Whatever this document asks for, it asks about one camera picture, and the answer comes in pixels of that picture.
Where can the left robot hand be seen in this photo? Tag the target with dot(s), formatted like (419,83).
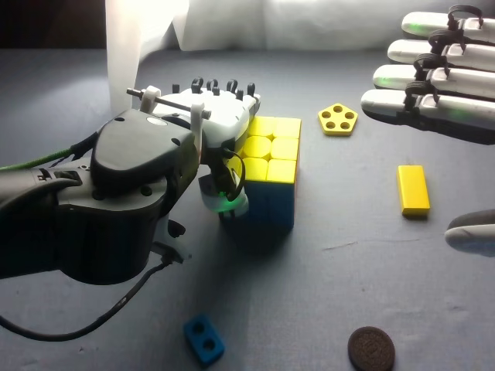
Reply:
(220,112)

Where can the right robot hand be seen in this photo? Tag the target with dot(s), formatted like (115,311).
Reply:
(444,81)

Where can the Rubik's cube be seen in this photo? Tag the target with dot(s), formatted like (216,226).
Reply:
(282,150)

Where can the yellow rectangular block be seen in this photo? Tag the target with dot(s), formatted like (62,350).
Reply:
(413,189)

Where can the yellow pentagon block with holes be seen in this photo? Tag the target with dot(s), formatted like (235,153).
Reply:
(337,129)

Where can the white backdrop sheet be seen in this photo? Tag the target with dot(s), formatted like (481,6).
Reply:
(309,23)

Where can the grey table cloth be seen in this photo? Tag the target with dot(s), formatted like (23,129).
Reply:
(328,278)

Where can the blue two-hole rectangular block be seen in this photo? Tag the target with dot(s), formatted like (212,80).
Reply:
(201,353)

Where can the dark chocolate sandwich cookie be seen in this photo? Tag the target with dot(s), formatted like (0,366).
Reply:
(371,349)

